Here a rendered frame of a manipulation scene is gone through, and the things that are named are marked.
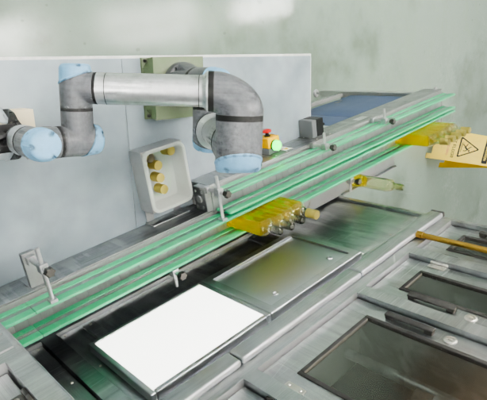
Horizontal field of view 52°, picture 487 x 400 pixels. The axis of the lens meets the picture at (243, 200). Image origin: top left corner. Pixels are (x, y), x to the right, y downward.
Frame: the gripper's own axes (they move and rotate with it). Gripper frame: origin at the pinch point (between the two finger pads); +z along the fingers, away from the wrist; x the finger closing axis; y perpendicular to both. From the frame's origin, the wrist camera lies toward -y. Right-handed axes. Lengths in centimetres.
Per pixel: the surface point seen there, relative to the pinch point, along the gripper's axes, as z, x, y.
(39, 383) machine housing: -74, 31, 23
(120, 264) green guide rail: -12, 43, -25
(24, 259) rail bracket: -5.6, 35.5, 1.2
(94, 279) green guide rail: -13.9, 44.4, -15.0
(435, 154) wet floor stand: 74, 70, -399
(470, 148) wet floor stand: 47, 63, -410
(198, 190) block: -4, 27, -63
